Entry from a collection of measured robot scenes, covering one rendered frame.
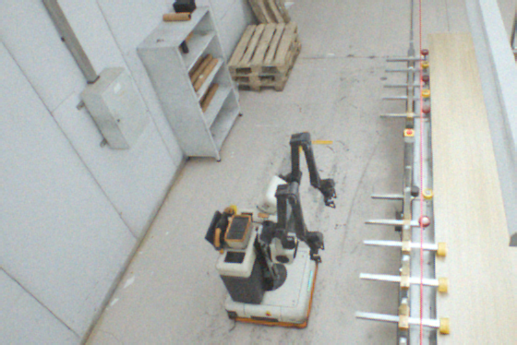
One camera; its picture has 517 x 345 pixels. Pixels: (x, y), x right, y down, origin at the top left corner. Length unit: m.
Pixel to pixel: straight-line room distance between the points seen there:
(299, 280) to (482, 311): 1.47
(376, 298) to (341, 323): 0.36
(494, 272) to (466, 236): 0.29
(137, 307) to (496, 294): 2.98
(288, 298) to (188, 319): 0.96
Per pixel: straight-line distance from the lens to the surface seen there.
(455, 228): 3.05
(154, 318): 4.14
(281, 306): 3.49
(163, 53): 4.39
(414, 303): 3.04
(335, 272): 3.89
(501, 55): 1.70
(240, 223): 3.20
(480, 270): 2.89
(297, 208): 2.42
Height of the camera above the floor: 3.33
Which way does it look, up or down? 41 degrees down
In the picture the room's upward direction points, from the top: 11 degrees counter-clockwise
